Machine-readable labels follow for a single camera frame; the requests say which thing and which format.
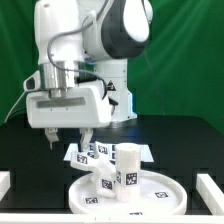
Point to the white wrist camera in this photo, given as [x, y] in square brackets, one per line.
[32, 83]

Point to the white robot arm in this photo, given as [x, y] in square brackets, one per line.
[84, 47]

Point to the white right fence block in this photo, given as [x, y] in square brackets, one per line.
[211, 194]

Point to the white fence block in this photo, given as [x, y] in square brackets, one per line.
[4, 183]
[211, 194]

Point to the white table base plate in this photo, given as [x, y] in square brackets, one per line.
[103, 172]

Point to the white left fence block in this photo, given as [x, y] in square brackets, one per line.
[4, 183]

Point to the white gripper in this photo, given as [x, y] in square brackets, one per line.
[83, 107]

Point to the white round table top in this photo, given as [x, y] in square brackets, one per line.
[156, 194]

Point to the white marker sheet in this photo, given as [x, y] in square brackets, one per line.
[146, 155]

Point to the green backdrop curtain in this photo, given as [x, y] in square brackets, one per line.
[182, 72]

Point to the white front rail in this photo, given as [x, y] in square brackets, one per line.
[22, 218]

